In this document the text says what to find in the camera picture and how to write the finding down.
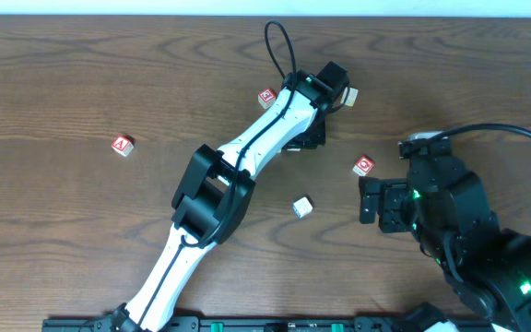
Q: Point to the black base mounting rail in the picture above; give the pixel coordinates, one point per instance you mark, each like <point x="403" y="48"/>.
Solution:
<point x="195" y="324"/>

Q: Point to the white and blue block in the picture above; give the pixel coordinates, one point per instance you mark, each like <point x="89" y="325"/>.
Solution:
<point x="302" y="207"/>

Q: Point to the red number 3 block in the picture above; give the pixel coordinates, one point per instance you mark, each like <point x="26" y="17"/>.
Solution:
<point x="267" y="98"/>

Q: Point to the red letter A block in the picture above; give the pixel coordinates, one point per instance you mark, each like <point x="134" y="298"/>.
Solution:
<point x="122" y="145"/>

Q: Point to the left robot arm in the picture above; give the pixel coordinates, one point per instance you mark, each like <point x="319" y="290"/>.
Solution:
<point x="217" y="186"/>

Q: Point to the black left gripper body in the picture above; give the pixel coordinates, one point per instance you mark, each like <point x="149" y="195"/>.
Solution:
<point x="312" y="138"/>

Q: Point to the pale yellow wooden block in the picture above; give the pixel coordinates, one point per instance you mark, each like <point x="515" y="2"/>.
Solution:
<point x="349" y="96"/>

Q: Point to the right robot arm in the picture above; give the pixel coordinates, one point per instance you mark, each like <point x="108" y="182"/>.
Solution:
<point x="489" y="272"/>

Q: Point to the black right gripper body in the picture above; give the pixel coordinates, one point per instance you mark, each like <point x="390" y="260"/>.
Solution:
<point x="386" y="206"/>

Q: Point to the red letter Q block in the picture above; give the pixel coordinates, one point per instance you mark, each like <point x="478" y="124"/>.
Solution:
<point x="363" y="166"/>

